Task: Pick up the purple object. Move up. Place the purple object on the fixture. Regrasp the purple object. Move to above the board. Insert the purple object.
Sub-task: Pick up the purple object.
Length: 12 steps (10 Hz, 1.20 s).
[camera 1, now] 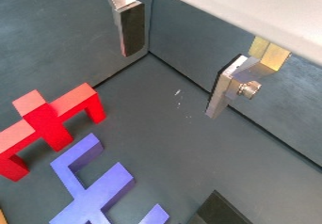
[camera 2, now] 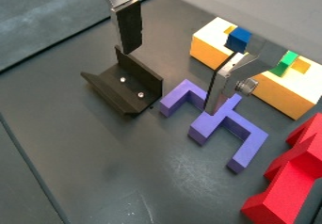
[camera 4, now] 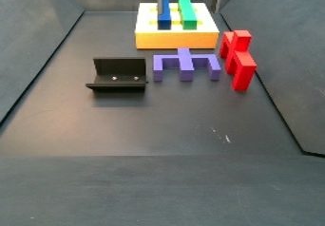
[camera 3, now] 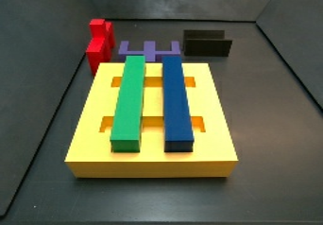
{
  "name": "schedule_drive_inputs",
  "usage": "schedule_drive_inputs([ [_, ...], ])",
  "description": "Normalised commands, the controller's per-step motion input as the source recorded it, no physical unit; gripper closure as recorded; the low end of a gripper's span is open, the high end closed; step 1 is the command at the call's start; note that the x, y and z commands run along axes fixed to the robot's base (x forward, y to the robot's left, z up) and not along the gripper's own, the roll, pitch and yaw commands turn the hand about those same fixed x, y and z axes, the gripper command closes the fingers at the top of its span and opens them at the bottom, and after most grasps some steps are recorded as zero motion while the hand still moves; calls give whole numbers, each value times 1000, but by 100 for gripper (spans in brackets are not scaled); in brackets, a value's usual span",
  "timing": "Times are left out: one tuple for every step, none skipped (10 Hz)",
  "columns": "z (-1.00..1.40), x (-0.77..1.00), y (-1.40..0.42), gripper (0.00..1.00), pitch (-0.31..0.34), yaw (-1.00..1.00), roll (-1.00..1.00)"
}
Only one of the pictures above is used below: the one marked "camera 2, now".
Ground blue bar block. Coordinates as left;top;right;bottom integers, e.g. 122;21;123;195
226;27;252;54

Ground purple E-shaped block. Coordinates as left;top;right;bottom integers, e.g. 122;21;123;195
161;79;269;173

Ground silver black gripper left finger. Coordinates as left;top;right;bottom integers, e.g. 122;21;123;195
106;0;142;55

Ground green bar block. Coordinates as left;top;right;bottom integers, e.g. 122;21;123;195
269;51;298;77

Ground black L-shaped fixture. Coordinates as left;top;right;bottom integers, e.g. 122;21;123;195
81;46;164;117

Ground yellow slotted board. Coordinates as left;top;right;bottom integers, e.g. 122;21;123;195
190;17;322;120

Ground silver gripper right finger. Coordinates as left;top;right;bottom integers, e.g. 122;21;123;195
205;40;273;115

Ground red E-shaped block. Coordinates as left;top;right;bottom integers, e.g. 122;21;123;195
242;113;322;224

